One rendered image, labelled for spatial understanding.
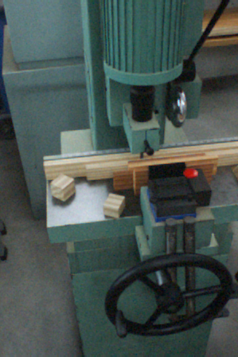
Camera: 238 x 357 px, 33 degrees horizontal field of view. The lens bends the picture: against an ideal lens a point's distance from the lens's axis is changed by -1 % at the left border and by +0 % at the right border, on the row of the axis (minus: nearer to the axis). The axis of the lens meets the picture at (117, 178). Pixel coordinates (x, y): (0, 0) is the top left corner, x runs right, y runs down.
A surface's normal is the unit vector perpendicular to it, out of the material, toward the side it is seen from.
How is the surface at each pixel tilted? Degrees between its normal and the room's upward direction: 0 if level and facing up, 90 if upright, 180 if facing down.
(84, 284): 90
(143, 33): 90
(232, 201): 0
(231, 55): 90
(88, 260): 90
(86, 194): 0
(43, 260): 0
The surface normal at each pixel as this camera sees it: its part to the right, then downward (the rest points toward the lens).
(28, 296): -0.03, -0.77
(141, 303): 0.14, 0.62
